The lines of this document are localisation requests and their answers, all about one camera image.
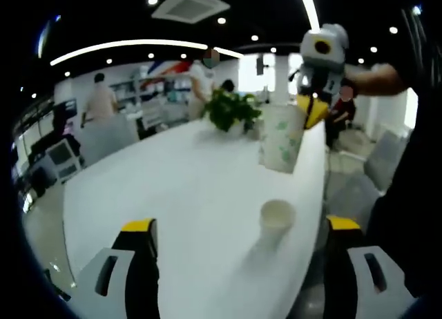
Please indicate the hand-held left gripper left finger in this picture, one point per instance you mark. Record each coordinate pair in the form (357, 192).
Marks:
(124, 284)

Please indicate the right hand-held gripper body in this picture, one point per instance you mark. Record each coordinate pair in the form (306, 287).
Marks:
(323, 60)

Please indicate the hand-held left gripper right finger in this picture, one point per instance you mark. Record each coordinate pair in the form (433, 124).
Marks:
(348, 284)

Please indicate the paper cup with green print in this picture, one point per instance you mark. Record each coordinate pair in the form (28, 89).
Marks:
(279, 143)
(276, 222)

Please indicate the straight ceiling light strip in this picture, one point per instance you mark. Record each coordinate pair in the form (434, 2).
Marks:
(310, 8)

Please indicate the green potted plant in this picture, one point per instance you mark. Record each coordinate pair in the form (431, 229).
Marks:
(231, 108)

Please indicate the white table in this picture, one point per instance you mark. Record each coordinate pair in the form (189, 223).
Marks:
(190, 194)

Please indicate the ceiling air conditioner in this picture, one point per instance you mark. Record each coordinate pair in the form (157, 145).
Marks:
(190, 5)

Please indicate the long curved ceiling light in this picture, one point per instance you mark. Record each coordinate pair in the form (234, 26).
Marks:
(138, 43)

